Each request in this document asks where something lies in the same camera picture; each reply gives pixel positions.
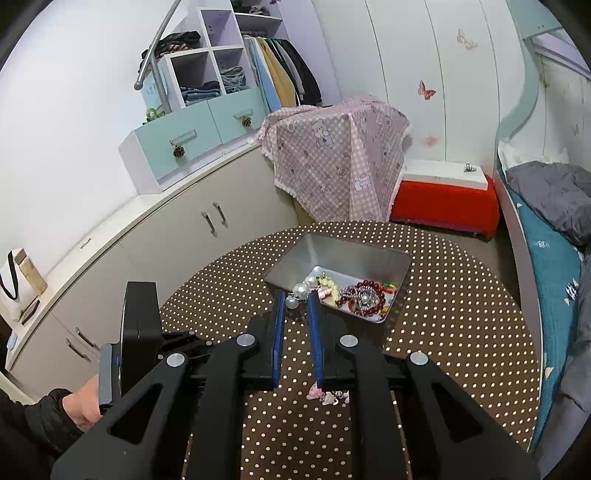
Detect person's left forearm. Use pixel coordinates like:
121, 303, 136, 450
0, 388, 86, 480

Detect person's left hand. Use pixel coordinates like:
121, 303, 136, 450
71, 374, 107, 432

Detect dark red bead bracelet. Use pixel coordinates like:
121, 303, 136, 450
336, 279, 387, 317

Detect white lid board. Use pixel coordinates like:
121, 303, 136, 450
401, 159, 489, 190

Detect dark clothes pile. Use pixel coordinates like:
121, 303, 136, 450
141, 30, 202, 58

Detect red storage ottoman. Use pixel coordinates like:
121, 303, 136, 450
390, 175, 500, 241

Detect dark shelf clothes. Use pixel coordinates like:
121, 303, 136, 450
231, 0, 273, 17

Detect beige low cabinet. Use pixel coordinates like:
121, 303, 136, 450
7, 138, 301, 402

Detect folded grey clothes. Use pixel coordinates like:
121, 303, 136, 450
219, 66, 247, 93

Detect grey metal handrail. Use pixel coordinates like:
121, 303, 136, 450
134, 0, 183, 114

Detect white wardrobe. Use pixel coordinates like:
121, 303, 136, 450
314, 0, 532, 167

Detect dark hanging jackets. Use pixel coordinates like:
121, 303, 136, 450
279, 39, 323, 106

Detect teal drawer unit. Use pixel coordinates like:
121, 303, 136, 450
119, 88, 269, 195

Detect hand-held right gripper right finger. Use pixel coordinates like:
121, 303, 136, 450
306, 291, 541, 480

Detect grey metal box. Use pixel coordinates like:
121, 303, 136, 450
264, 232, 413, 325

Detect grey duvet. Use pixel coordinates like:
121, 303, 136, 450
505, 161, 591, 476

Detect teal bunk bed frame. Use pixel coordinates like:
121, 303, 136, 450
494, 0, 591, 476

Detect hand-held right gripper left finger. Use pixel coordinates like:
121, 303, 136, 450
50, 291, 287, 480

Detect white pillow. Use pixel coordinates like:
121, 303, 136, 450
499, 141, 570, 171

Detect pink checked bear cloth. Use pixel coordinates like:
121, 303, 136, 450
257, 95, 411, 223

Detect white stair shelf cabinet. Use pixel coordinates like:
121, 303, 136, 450
139, 0, 289, 114

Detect teal bed sheet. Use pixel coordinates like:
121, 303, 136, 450
501, 171, 583, 455

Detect yellow hanging garment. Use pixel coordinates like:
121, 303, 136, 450
259, 37, 298, 109

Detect folded blue jeans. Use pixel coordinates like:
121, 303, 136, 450
179, 80, 221, 102

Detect white tote bag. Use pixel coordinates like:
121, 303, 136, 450
0, 248, 42, 321

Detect light blue hanging garment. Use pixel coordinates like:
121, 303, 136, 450
243, 37, 281, 112

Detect cream bead bracelet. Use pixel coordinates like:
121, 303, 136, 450
318, 275, 341, 306

